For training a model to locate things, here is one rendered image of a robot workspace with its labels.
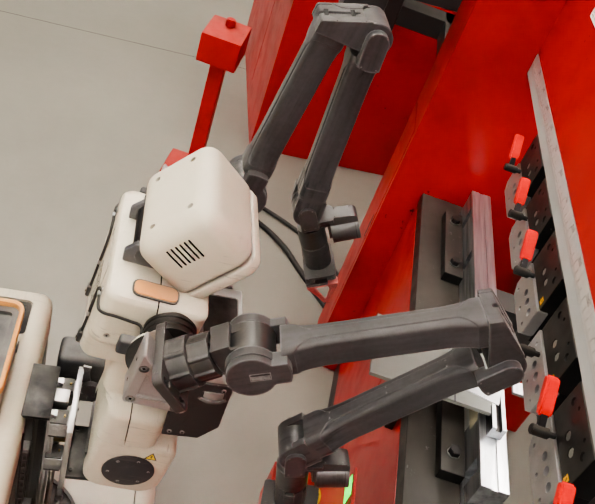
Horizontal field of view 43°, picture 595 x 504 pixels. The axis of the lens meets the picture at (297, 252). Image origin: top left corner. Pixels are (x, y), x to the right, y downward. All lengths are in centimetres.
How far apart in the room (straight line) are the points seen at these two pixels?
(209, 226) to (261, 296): 196
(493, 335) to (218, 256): 43
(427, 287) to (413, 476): 60
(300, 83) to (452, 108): 97
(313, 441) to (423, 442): 44
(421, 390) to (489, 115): 120
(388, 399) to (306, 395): 159
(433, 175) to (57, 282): 145
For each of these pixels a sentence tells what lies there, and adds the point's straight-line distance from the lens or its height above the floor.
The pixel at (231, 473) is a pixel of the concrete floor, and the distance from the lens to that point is 252.
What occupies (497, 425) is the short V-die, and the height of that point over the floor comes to 99.
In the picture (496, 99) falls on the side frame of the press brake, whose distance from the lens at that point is 223.
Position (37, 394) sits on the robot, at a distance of 159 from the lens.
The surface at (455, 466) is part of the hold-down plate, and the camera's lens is 161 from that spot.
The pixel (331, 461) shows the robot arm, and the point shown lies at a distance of 134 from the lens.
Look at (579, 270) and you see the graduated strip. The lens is 138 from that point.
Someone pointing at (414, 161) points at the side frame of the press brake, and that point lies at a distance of 232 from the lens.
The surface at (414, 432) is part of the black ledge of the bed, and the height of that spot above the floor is 87.
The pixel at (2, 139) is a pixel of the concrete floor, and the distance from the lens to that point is 362.
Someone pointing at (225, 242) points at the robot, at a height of 135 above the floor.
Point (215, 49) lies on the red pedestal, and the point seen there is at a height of 75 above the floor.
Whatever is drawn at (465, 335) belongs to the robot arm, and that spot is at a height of 138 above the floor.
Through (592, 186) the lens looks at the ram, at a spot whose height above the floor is 147.
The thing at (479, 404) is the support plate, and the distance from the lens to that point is 161.
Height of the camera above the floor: 207
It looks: 38 degrees down
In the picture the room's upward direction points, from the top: 21 degrees clockwise
